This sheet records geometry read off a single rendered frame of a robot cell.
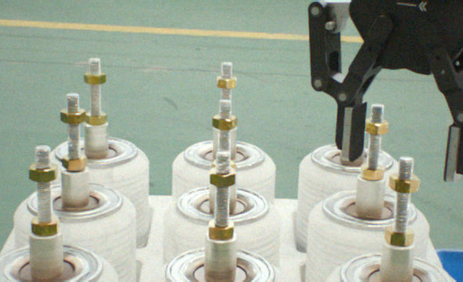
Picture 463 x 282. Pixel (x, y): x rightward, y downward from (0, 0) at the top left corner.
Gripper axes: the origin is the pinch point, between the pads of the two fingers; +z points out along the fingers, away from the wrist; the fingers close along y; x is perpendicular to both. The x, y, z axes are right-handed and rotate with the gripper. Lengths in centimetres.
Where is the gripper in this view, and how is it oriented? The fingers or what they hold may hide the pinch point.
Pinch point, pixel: (403, 149)
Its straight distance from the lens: 62.3
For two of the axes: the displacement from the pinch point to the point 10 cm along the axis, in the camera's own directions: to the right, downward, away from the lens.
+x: -5.0, 2.6, -8.3
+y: -8.7, -1.8, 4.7
